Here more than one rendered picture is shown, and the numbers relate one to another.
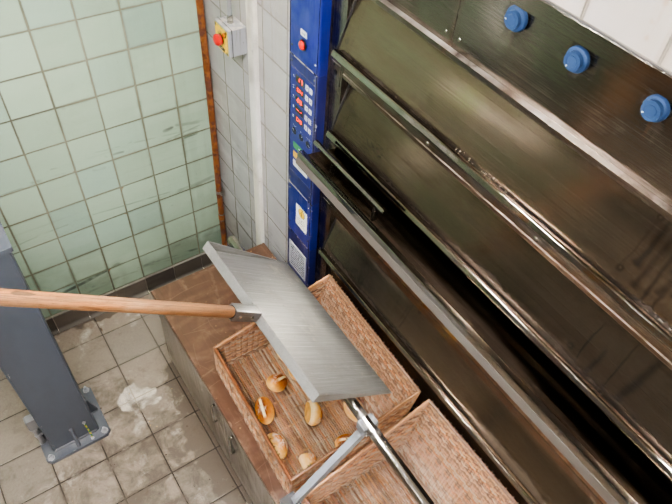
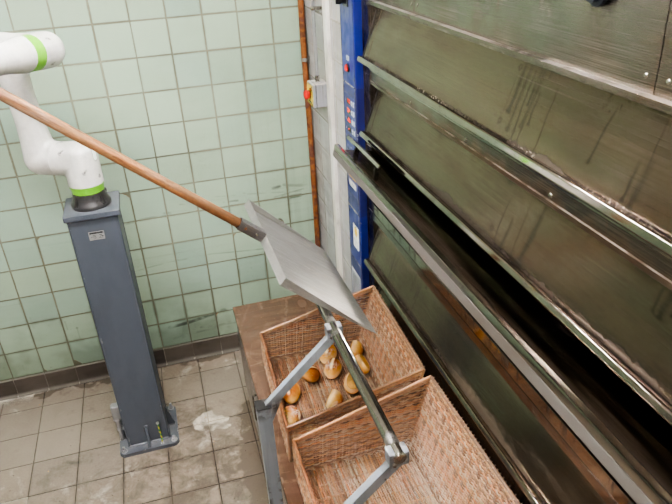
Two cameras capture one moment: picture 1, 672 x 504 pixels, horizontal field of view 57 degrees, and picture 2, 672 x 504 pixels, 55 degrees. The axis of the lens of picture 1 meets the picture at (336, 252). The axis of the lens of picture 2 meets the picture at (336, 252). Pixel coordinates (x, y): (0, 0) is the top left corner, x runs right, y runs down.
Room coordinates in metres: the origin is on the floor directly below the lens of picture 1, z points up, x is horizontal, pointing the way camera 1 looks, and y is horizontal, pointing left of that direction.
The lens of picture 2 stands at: (-0.62, -0.71, 2.19)
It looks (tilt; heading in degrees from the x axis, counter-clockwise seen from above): 29 degrees down; 23
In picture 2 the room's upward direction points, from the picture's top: 3 degrees counter-clockwise
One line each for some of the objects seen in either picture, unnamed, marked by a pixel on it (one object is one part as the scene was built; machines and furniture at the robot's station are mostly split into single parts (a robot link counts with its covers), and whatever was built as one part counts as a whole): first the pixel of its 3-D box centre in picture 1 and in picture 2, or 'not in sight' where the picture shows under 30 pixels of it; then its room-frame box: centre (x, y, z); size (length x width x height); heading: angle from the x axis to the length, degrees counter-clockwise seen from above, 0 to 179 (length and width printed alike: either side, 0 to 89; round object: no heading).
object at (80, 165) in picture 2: not in sight; (79, 166); (1.14, 1.08, 1.36); 0.16 x 0.13 x 0.19; 99
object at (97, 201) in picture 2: not in sight; (90, 191); (1.18, 1.11, 1.23); 0.26 x 0.15 x 0.06; 39
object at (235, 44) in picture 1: (230, 36); (317, 93); (1.93, 0.43, 1.46); 0.10 x 0.07 x 0.10; 38
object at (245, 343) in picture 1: (311, 379); (335, 365); (1.07, 0.04, 0.72); 0.56 x 0.49 x 0.28; 36
